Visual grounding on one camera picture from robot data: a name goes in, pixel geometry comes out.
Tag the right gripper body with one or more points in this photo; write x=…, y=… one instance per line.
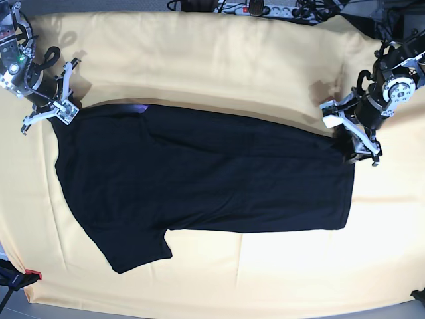
x=42, y=83

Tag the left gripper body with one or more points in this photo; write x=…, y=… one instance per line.
x=368, y=110

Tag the black T-shirt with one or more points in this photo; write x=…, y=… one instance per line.
x=129, y=174

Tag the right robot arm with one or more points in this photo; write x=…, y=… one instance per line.
x=18, y=48

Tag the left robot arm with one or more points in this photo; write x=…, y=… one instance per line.
x=396, y=75

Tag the white power strip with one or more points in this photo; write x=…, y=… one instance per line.
x=304, y=11

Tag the yellow table cloth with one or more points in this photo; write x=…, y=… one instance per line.
x=269, y=69

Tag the black clamp corner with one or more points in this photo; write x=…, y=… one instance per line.
x=419, y=295

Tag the black red clamp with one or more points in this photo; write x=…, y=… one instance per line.
x=14, y=279

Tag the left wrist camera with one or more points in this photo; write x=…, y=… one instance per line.
x=330, y=114

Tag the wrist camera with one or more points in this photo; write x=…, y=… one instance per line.
x=330, y=114
x=66, y=111

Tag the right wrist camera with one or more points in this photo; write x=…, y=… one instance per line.
x=66, y=111

